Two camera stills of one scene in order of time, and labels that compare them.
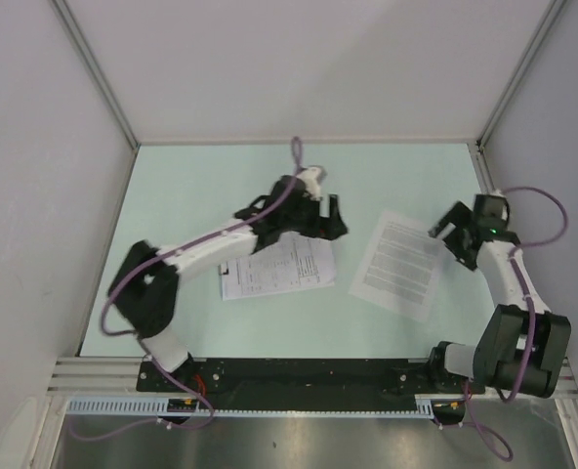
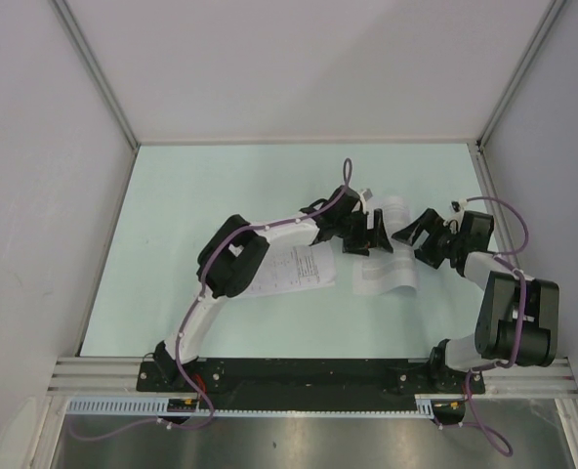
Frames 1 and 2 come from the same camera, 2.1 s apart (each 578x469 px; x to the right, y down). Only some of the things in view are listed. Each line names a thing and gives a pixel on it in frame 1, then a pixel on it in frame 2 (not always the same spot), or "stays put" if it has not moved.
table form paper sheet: x=299 y=260 stays put
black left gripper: x=316 y=227 → x=379 y=239
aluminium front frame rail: x=117 y=376 stays put
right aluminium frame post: x=553 y=11 stays put
